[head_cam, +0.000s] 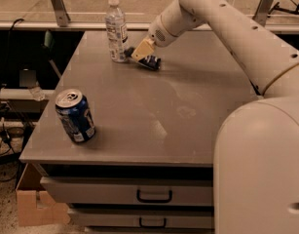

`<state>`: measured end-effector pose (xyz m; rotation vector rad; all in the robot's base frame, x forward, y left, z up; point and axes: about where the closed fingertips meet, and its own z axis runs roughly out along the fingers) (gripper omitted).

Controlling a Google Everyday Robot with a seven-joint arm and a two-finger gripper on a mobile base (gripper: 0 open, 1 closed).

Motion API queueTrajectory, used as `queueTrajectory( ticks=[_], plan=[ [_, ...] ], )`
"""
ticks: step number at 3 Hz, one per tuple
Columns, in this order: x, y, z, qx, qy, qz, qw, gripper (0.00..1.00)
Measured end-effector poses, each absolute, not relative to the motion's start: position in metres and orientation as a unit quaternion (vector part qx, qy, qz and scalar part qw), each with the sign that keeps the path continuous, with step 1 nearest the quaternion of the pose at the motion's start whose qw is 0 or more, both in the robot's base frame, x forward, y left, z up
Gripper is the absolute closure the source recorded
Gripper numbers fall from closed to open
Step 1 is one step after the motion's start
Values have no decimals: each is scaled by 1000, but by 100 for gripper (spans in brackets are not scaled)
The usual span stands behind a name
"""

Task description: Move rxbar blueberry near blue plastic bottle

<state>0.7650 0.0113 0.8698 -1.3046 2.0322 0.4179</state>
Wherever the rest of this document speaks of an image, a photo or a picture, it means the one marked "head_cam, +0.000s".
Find grey drawer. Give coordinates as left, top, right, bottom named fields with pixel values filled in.
left=68, top=209, right=214, bottom=229
left=41, top=176, right=213, bottom=207

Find upper grey drawer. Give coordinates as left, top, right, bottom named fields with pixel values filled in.
left=41, top=176, right=213, bottom=207

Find blue soda can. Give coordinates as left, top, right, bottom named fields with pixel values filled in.
left=56, top=89, right=95, bottom=143

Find left metal railing bracket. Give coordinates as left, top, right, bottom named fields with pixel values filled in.
left=51, top=0, right=70, bottom=27

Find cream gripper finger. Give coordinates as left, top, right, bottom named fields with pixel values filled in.
left=131, top=37, right=155, bottom=61

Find green handled tool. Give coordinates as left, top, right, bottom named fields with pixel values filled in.
left=42, top=30, right=61, bottom=78

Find lower grey drawer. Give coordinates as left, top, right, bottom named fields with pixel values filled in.
left=68, top=209, right=214, bottom=229

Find metal railing bracket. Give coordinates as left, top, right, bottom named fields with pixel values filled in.
left=51, top=0, right=70, bottom=27
left=252, top=0, right=274, bottom=26

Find black drawer handle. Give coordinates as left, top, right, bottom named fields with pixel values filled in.
left=138, top=217, right=168, bottom=228
left=136, top=189, right=172, bottom=204

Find grey drawer cabinet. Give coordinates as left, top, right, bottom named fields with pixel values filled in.
left=21, top=31, right=255, bottom=234

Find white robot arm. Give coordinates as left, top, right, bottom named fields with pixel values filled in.
left=131, top=0, right=299, bottom=234

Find black lower drawer handle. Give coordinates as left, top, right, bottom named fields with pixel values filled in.
left=138, top=217, right=168, bottom=228

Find black upper drawer handle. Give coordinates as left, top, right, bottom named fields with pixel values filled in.
left=136, top=189, right=172, bottom=204

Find clear plastic water bottle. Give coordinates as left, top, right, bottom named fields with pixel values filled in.
left=105, top=0, right=129, bottom=62

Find small water bottle on ledge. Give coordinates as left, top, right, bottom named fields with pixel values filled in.
left=28, top=83, right=46, bottom=101

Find cardboard box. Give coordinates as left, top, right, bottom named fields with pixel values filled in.
left=16, top=164, right=70, bottom=226

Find black cable on left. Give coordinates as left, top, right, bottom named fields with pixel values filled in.
left=0, top=18, right=26, bottom=183

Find right metal railing bracket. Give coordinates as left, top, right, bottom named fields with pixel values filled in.
left=252, top=0, right=274, bottom=26

